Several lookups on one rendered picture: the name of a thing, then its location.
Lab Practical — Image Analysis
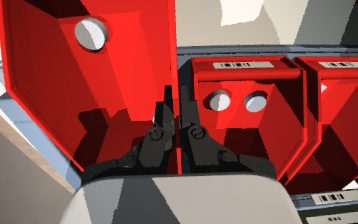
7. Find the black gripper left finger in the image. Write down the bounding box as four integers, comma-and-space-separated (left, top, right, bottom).
81, 85, 176, 186

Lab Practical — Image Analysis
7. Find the red open-front bin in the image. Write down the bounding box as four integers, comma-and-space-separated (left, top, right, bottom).
190, 56, 307, 181
279, 56, 358, 194
0, 0, 182, 174

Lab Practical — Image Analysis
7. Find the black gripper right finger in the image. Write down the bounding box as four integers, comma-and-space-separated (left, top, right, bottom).
178, 85, 277, 180

